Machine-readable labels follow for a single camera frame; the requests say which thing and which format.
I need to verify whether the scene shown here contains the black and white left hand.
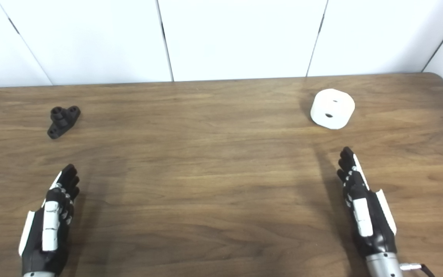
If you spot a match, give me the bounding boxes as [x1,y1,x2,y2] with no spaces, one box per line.
[18,164,80,276]

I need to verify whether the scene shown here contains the black and white right hand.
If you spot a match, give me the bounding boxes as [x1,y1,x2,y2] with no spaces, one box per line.
[336,146,398,257]

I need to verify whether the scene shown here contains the black plastic holder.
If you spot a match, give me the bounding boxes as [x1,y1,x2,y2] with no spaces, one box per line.
[47,106,81,139]

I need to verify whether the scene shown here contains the round white plastic piece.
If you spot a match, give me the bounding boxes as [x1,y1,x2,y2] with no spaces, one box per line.
[310,88,356,130]

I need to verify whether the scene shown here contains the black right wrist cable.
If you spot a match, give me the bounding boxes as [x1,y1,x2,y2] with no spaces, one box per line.
[399,263,436,277]

